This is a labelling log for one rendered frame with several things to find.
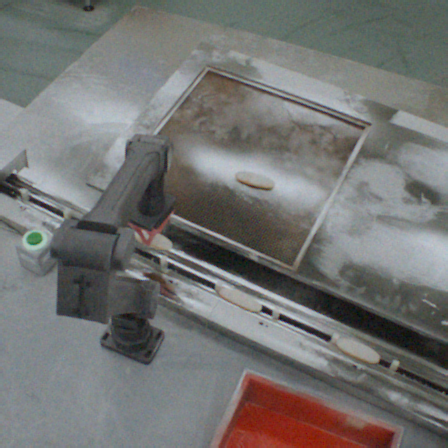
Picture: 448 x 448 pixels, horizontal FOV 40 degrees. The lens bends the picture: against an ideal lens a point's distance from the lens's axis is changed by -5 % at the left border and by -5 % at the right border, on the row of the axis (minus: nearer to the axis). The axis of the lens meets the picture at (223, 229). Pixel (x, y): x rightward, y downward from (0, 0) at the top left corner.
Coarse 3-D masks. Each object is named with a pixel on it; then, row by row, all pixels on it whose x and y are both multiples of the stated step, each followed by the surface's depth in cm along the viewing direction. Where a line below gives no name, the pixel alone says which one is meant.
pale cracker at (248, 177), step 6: (240, 174) 154; (246, 174) 154; (252, 174) 154; (258, 174) 154; (240, 180) 153; (246, 180) 153; (252, 180) 153; (258, 180) 153; (264, 180) 153; (270, 180) 153; (258, 186) 152; (264, 186) 152; (270, 186) 152
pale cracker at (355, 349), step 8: (336, 344) 132; (344, 344) 131; (352, 344) 131; (360, 344) 131; (352, 352) 130; (360, 352) 130; (368, 352) 130; (376, 352) 130; (368, 360) 129; (376, 360) 129
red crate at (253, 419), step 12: (252, 408) 124; (264, 408) 124; (240, 420) 122; (252, 420) 122; (264, 420) 122; (276, 420) 122; (288, 420) 122; (240, 432) 120; (252, 432) 120; (264, 432) 120; (276, 432) 120; (288, 432) 120; (300, 432) 120; (312, 432) 121; (324, 432) 121; (228, 444) 118; (240, 444) 118; (252, 444) 118; (264, 444) 118; (276, 444) 119; (288, 444) 119; (300, 444) 119; (312, 444) 119; (324, 444) 119; (336, 444) 119; (348, 444) 119; (360, 444) 119
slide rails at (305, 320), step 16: (32, 192) 157; (64, 208) 154; (160, 256) 145; (176, 272) 143; (192, 272) 143; (208, 272) 143; (208, 288) 140; (240, 288) 141; (272, 304) 138; (272, 320) 135; (304, 320) 136; (304, 336) 133; (384, 352) 131; (384, 368) 128; (416, 368) 129; (416, 384) 126
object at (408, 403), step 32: (32, 224) 148; (160, 288) 138; (192, 288) 138; (192, 320) 137; (224, 320) 133; (256, 320) 134; (288, 352) 129; (320, 352) 129; (352, 384) 124; (384, 384) 124; (416, 416) 120
